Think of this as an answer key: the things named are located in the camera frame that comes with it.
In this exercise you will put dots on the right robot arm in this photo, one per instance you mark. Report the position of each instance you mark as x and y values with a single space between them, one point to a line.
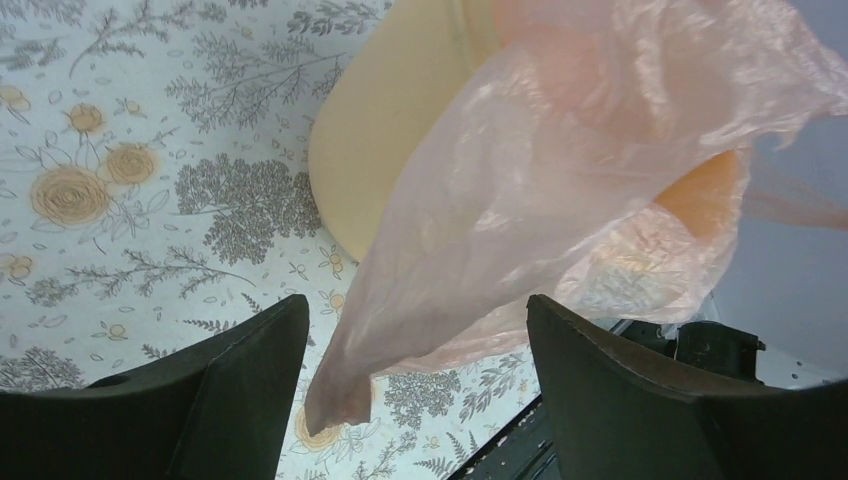
726 351

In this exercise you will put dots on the pink plastic trash bag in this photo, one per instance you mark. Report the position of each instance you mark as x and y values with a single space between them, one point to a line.
717 75

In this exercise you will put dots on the floral patterned table mat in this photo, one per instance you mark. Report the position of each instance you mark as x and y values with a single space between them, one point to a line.
154 193

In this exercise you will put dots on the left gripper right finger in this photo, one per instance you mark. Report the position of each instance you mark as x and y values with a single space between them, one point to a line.
619 410

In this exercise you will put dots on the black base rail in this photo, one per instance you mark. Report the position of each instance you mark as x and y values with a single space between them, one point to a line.
522 450

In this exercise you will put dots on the yellow plastic trash bin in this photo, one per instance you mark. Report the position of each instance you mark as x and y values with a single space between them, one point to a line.
448 129

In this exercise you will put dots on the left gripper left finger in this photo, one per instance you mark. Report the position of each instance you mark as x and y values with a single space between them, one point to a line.
217 409

